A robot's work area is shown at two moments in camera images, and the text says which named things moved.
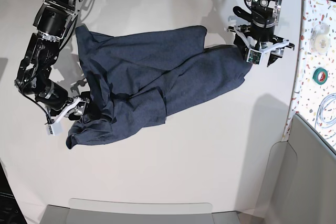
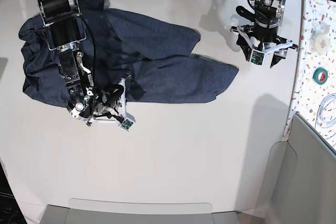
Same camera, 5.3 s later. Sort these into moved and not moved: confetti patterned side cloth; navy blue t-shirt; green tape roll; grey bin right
Moved: navy blue t-shirt
Not moved: grey bin right; confetti patterned side cloth; green tape roll
